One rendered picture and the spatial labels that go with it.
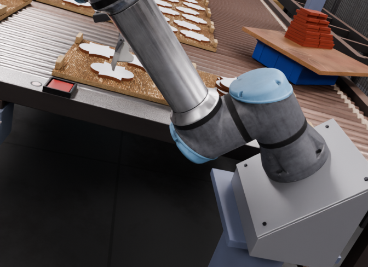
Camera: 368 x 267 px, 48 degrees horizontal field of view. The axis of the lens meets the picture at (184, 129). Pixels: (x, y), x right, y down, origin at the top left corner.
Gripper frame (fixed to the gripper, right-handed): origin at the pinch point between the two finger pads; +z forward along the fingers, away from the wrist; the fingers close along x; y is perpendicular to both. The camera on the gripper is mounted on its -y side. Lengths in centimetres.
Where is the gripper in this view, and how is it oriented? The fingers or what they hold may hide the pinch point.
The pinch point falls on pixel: (114, 62)
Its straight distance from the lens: 131.8
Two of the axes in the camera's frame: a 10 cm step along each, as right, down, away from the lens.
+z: -3.4, 8.3, 4.4
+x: -0.1, -4.7, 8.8
